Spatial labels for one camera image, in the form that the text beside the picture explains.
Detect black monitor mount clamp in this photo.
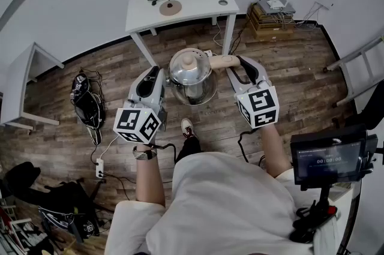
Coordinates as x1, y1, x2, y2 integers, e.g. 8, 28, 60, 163
289, 184, 340, 245

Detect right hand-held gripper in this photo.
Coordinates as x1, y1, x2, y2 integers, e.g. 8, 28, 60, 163
226, 55, 280, 130

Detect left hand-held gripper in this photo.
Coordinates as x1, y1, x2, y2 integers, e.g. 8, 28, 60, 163
113, 65, 167, 145

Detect person's left forearm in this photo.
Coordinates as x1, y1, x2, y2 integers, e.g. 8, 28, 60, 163
133, 143, 167, 207

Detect white router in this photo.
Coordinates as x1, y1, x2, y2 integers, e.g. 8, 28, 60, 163
266, 0, 288, 11

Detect white side table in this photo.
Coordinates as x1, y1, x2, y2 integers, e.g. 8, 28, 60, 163
0, 41, 65, 132

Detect glass kettle with wooden handle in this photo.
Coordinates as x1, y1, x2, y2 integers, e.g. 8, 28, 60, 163
167, 48, 242, 106

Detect person's white shirt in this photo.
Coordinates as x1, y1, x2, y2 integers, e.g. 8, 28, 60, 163
104, 151, 341, 255

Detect round beige kettle base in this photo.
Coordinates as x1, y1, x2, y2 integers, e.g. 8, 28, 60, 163
158, 0, 184, 17

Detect metal bracelet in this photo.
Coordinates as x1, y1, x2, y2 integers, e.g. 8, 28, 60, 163
132, 145, 158, 161

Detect person's right forearm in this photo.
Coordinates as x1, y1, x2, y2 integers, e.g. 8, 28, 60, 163
257, 122, 293, 179

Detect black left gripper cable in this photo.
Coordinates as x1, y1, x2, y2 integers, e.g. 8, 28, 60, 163
149, 142, 178, 165

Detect black backpack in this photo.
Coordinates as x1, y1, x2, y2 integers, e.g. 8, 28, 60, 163
29, 180, 101, 244

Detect black bag on floor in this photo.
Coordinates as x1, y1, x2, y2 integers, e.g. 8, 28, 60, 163
70, 67, 107, 146

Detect person's black trouser leg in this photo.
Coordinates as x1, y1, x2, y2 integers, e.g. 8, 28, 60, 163
175, 136, 203, 163

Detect grey flat device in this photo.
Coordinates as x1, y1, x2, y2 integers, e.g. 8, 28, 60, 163
258, 0, 297, 17

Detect white power strip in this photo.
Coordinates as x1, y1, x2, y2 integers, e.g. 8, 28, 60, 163
95, 158, 106, 179

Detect white cable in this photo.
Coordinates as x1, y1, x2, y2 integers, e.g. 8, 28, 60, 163
98, 135, 121, 160

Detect aluminium ladder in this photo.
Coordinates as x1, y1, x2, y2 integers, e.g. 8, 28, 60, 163
322, 34, 384, 108

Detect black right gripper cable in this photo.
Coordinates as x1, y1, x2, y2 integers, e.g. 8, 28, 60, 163
238, 130, 265, 166

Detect black screen monitor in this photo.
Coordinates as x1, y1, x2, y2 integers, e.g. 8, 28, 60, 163
289, 124, 379, 189

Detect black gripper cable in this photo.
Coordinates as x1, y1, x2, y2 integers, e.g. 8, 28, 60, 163
238, 130, 265, 166
149, 142, 178, 165

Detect white wall junction box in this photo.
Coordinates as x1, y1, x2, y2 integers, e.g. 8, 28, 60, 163
314, 0, 336, 10

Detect person's white shoe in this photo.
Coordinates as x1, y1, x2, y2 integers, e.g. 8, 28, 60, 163
180, 118, 196, 139

